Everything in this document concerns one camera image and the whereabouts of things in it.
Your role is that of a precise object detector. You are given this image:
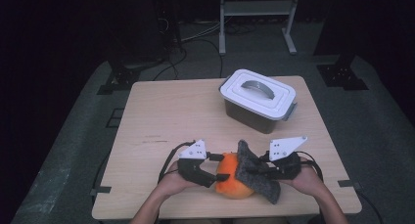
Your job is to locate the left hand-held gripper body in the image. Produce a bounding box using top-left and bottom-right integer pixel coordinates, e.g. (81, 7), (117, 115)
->
(177, 138), (218, 189)

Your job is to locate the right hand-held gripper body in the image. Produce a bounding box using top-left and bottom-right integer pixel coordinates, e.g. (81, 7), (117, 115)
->
(258, 135), (308, 181)

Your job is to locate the grey fuzzy cloth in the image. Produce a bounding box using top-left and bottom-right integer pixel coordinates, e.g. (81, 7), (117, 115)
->
(235, 139), (282, 205)

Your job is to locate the orange plush toy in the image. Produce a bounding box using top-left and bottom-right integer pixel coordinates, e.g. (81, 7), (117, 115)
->
(214, 152), (255, 201)

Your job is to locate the translucent plastic storage box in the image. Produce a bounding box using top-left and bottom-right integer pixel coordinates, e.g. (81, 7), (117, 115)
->
(222, 98), (299, 135)

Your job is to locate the white lid with grey handle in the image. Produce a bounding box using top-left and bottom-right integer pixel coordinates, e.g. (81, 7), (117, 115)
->
(218, 68), (298, 121)

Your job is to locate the person's left hand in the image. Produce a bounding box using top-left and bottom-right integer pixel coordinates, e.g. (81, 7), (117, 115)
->
(158, 161), (201, 200)

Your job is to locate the person's right hand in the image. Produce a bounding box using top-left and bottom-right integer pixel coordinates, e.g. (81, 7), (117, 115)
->
(281, 157), (323, 198)

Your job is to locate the black floor tape marking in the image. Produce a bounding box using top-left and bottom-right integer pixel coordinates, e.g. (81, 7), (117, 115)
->
(105, 108), (125, 129)

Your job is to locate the black stand base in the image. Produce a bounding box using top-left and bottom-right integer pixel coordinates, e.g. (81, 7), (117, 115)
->
(314, 52), (370, 92)
(96, 52), (164, 96)

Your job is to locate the white metal stand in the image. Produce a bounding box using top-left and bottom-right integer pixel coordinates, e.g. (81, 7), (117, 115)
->
(218, 0), (301, 56)

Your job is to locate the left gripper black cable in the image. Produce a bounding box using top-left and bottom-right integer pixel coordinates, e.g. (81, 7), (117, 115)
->
(158, 140), (197, 183)

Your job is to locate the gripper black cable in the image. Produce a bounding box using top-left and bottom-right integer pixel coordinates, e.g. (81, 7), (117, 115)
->
(158, 140), (197, 183)
(295, 151), (324, 183)

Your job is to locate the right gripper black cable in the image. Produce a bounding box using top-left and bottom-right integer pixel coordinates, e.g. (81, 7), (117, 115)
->
(295, 151), (324, 183)

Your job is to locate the black floor cable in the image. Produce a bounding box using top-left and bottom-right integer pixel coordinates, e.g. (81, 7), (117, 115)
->
(92, 151), (111, 199)
(354, 188), (385, 224)
(152, 47), (189, 82)
(188, 37), (225, 79)

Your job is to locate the white floor cable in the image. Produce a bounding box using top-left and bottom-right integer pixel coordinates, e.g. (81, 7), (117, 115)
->
(180, 21), (223, 43)

